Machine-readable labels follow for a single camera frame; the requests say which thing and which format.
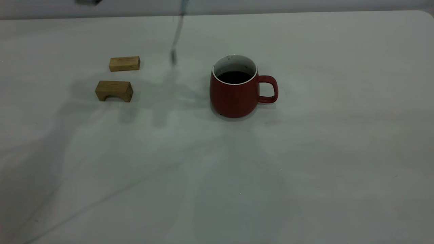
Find red ceramic mug with coffee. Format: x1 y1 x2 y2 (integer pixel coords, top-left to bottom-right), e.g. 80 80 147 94
209 55 279 119

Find light blue handled metal spoon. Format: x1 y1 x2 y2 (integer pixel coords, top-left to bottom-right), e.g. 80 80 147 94
170 0 190 67

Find arched wooden block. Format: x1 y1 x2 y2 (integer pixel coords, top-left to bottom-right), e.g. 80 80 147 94
95 80 134 103

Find flat rectangular wooden block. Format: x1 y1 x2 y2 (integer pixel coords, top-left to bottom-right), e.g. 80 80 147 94
109 56 141 72

